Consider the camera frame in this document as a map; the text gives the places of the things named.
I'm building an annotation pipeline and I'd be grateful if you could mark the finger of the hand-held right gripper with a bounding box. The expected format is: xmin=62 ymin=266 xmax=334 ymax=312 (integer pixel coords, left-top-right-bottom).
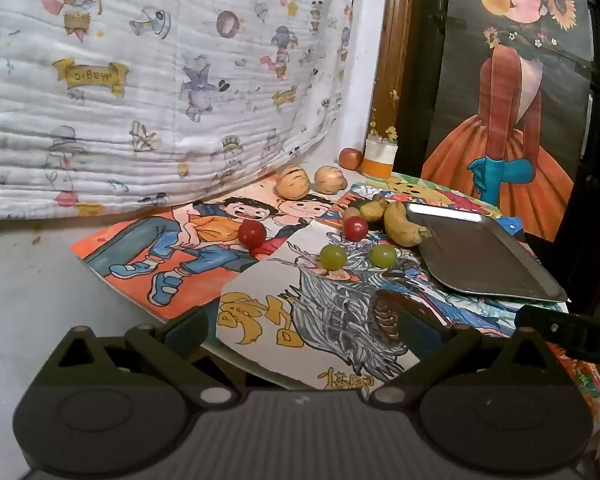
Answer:
xmin=514 ymin=305 xmax=600 ymax=358

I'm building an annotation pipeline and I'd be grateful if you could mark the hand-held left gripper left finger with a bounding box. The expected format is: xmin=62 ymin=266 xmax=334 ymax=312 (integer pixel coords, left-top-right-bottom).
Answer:
xmin=37 ymin=305 xmax=238 ymax=407

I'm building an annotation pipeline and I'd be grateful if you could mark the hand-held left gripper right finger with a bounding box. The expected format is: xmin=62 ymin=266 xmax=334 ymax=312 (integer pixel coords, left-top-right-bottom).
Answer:
xmin=367 ymin=307 xmax=571 ymax=406

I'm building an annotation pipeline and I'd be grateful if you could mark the green grape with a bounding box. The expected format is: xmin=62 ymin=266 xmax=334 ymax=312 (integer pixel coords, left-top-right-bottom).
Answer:
xmin=320 ymin=244 xmax=348 ymax=271
xmin=370 ymin=243 xmax=399 ymax=269

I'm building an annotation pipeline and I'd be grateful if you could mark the metal tray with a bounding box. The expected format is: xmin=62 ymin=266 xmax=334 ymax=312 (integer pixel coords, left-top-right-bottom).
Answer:
xmin=405 ymin=202 xmax=569 ymax=304

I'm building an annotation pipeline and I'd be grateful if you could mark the red cherry tomato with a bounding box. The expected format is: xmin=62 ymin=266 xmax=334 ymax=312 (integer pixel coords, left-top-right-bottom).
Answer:
xmin=342 ymin=216 xmax=369 ymax=241
xmin=237 ymin=220 xmax=268 ymax=250

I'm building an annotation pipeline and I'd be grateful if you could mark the striped yellow pepino melon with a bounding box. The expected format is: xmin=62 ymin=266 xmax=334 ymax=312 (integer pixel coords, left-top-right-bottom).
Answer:
xmin=314 ymin=165 xmax=342 ymax=194
xmin=276 ymin=165 xmax=311 ymax=199

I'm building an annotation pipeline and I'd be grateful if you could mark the orange cartoon boys drawing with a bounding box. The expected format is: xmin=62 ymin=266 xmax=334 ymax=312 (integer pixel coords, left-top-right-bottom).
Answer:
xmin=70 ymin=182 xmax=333 ymax=322

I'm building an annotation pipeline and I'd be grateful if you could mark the grey dragon drawing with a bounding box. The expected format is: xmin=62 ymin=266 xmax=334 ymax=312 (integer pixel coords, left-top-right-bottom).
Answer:
xmin=217 ymin=225 xmax=422 ymax=392

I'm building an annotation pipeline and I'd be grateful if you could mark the white orange jar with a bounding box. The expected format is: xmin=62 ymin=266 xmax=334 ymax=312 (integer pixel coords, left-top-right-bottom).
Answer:
xmin=362 ymin=137 xmax=399 ymax=179

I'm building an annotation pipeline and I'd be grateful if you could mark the yellow flower sprig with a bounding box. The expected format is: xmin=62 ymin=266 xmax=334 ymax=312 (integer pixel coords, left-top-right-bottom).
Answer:
xmin=370 ymin=89 xmax=400 ymax=143

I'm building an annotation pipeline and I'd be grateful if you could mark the white printed blanket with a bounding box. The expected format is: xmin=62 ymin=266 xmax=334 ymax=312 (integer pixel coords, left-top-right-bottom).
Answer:
xmin=0 ymin=0 xmax=362 ymax=223

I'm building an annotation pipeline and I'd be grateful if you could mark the wall poster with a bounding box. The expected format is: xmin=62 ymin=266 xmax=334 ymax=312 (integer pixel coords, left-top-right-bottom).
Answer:
xmin=420 ymin=0 xmax=597 ymax=242

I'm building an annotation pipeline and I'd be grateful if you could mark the wooden door frame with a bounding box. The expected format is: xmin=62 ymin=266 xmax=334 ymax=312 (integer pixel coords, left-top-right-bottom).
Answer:
xmin=370 ymin=0 xmax=417 ymax=173

